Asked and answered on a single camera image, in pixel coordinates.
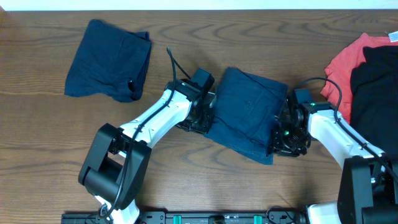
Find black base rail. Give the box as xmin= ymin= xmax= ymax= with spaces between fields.
xmin=60 ymin=206 xmax=310 ymax=224

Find black garment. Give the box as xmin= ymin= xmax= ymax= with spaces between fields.
xmin=350 ymin=46 xmax=397 ymax=154

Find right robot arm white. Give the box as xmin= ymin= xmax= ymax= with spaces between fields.
xmin=268 ymin=100 xmax=397 ymax=223

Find navy blue shorts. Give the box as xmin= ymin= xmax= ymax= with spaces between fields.
xmin=205 ymin=67 xmax=288 ymax=165

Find folded navy cloth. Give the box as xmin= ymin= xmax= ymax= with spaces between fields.
xmin=64 ymin=19 xmax=152 ymax=103

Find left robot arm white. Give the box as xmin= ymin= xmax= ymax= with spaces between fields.
xmin=78 ymin=79 xmax=215 ymax=223

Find white garment label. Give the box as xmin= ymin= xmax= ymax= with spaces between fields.
xmin=388 ymin=31 xmax=398 ymax=42

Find red garment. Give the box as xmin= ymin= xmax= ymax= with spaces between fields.
xmin=325 ymin=33 xmax=397 ymax=124

